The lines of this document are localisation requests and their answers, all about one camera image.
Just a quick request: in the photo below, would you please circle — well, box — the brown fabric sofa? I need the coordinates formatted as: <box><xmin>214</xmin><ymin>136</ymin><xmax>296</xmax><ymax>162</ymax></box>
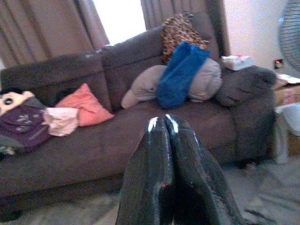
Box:
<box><xmin>0</xmin><ymin>11</ymin><xmax>278</xmax><ymax>222</ymax></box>

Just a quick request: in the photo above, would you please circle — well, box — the grey pillow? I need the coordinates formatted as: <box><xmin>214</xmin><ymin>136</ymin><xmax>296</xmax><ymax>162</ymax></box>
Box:
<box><xmin>121</xmin><ymin>58</ymin><xmax>223</xmax><ymax>109</ymax></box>

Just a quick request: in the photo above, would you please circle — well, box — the white plastic bin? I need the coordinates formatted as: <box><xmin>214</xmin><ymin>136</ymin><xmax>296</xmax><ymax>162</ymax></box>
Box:
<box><xmin>275</xmin><ymin>104</ymin><xmax>300</xmax><ymax>165</ymax></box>

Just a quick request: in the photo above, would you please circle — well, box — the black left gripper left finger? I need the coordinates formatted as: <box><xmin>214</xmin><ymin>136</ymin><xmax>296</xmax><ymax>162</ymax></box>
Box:
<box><xmin>116</xmin><ymin>117</ymin><xmax>174</xmax><ymax>225</ymax></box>

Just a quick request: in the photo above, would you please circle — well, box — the purple printed garment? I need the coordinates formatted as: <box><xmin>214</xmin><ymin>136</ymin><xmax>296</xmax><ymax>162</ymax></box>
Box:
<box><xmin>0</xmin><ymin>97</ymin><xmax>53</xmax><ymax>153</ymax></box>

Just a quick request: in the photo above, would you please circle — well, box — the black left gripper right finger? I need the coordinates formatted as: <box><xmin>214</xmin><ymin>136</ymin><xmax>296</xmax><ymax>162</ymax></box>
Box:
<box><xmin>163</xmin><ymin>114</ymin><xmax>244</xmax><ymax>225</ymax></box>

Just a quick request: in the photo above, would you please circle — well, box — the white pedestal fan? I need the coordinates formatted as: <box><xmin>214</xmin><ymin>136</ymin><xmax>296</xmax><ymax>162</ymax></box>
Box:
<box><xmin>277</xmin><ymin>0</ymin><xmax>300</xmax><ymax>71</ymax></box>

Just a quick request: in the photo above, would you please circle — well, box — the salmon pink pillow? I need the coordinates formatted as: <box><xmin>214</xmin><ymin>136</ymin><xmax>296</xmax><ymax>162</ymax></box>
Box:
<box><xmin>55</xmin><ymin>83</ymin><xmax>115</xmax><ymax>127</ymax></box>

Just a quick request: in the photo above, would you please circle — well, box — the cream and black plush toy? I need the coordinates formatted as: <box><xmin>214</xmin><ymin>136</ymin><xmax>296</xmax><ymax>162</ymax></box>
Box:
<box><xmin>0</xmin><ymin>88</ymin><xmax>36</xmax><ymax>117</ymax></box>

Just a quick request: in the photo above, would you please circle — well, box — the light pink cloth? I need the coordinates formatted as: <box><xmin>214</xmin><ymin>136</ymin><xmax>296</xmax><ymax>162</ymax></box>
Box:
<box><xmin>43</xmin><ymin>107</ymin><xmax>80</xmax><ymax>137</ymax></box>

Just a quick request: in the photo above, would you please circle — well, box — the brown spotted pillow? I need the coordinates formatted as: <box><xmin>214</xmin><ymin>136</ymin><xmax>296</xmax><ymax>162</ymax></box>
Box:
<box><xmin>160</xmin><ymin>13</ymin><xmax>210</xmax><ymax>65</ymax></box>

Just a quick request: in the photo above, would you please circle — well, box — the grey patterned cloth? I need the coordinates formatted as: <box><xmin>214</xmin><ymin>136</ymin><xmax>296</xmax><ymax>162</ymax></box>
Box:
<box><xmin>0</xmin><ymin>135</ymin><xmax>24</xmax><ymax>157</ymax></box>

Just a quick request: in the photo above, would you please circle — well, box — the white tissue box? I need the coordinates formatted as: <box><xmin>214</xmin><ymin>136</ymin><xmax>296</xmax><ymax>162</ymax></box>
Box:
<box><xmin>220</xmin><ymin>55</ymin><xmax>255</xmax><ymax>71</ymax></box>

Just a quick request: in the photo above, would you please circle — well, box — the brown curtain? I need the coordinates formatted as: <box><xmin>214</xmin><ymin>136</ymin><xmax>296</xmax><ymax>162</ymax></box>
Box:
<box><xmin>0</xmin><ymin>0</ymin><xmax>110</xmax><ymax>68</ymax></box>
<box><xmin>140</xmin><ymin>0</ymin><xmax>232</xmax><ymax>57</ymax></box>

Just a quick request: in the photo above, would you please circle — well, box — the cardboard box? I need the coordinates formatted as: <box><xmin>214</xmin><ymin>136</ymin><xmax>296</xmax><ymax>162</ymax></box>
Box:
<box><xmin>274</xmin><ymin>74</ymin><xmax>300</xmax><ymax>155</ymax></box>

